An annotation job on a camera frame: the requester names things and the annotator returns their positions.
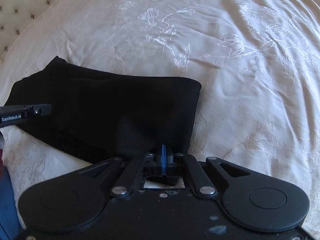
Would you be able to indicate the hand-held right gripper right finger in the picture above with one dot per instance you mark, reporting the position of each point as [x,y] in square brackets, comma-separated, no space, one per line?
[192,172]

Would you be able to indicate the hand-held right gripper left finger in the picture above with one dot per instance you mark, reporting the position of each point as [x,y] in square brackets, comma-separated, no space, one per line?
[132,172]

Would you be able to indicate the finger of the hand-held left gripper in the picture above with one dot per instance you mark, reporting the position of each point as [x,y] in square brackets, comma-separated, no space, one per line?
[41,110]

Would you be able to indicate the black pants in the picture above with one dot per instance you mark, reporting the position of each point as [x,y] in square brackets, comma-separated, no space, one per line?
[107,115]

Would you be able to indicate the person's blue jeans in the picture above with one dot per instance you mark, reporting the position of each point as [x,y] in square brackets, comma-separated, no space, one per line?
[7,205]

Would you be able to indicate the cream tufted headboard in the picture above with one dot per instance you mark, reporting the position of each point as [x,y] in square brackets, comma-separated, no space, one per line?
[22,7]

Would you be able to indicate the cream embroidered bedspread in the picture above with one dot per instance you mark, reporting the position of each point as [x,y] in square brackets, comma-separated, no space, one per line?
[212,55]

